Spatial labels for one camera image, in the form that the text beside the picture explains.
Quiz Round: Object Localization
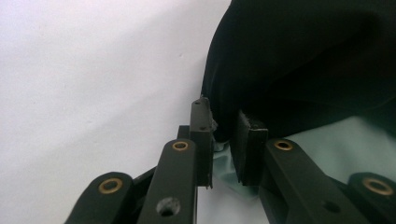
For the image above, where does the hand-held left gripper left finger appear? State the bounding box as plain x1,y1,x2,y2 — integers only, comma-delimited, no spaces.
177,96,217,189

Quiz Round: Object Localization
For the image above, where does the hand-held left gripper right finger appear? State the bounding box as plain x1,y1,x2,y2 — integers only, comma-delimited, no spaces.
229,109,270,188

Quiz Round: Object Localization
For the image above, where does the black and green t-shirt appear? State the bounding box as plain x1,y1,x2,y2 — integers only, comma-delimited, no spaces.
199,0,396,200

